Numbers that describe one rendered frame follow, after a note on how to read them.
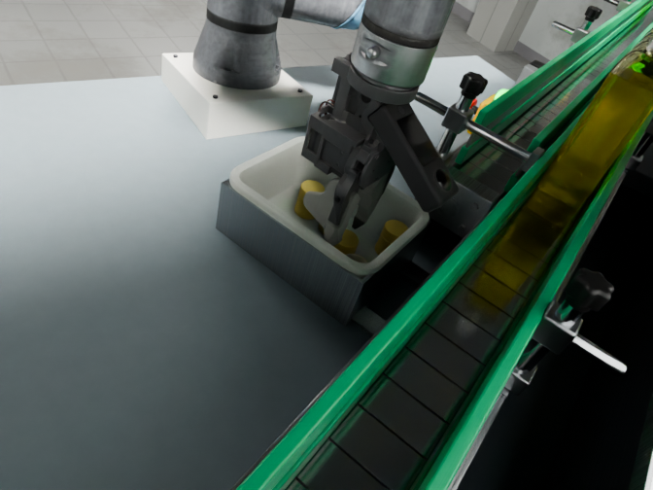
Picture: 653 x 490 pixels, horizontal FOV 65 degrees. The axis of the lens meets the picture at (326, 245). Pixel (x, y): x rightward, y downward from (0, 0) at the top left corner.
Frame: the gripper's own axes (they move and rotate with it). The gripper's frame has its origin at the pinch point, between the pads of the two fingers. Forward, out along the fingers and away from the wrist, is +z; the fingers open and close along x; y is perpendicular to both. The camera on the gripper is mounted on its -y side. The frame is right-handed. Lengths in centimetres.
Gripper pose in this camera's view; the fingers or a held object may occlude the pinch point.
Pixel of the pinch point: (348, 233)
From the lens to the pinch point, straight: 62.7
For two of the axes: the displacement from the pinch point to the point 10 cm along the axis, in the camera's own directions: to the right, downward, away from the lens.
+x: -6.0, 4.3, -6.7
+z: -2.3, 7.1, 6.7
